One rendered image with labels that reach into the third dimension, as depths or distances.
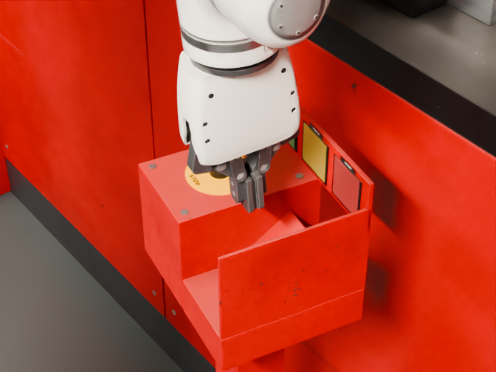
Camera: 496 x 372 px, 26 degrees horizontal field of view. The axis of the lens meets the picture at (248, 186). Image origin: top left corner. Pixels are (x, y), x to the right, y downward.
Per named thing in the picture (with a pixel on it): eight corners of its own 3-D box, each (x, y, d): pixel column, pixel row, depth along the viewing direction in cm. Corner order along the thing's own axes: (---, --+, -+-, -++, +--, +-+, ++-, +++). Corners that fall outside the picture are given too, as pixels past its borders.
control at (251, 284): (144, 249, 119) (133, 116, 108) (272, 207, 125) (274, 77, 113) (221, 372, 105) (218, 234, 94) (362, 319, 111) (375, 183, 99)
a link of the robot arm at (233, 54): (257, -24, 91) (260, 6, 93) (162, 6, 89) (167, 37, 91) (305, 21, 85) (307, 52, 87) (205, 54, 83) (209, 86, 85)
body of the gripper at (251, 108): (266, -2, 92) (274, 102, 100) (158, 33, 89) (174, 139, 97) (309, 38, 87) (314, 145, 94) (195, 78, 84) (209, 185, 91)
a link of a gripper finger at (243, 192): (235, 136, 97) (240, 193, 101) (203, 148, 96) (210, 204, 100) (251, 156, 95) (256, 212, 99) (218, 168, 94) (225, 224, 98)
